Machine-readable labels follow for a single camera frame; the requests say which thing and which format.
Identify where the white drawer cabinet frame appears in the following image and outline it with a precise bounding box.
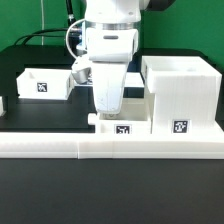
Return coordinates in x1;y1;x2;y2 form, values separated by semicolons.
141;56;222;135

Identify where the white L-shaped fence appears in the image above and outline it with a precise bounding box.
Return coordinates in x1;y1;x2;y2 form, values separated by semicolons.
0;103;224;160

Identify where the white fiducial marker sheet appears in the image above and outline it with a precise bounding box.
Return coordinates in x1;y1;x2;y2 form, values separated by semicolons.
82;72;144;88

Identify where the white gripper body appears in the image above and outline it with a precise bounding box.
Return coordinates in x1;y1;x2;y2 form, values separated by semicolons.
72;28;139;114

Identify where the white rear drawer box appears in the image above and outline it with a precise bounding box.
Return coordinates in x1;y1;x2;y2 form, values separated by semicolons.
16;68;74;100

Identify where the white drawer box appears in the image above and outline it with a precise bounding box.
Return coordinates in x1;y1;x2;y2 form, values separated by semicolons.
16;68;74;100
88;98;152;135

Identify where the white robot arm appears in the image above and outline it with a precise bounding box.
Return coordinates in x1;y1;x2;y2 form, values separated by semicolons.
70;0;176;115

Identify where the white thin cable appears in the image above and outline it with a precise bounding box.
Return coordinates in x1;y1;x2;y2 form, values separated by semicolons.
40;0;45;46

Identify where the white front drawer box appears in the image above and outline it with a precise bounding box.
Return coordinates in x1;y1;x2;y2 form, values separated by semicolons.
88;98;152;135

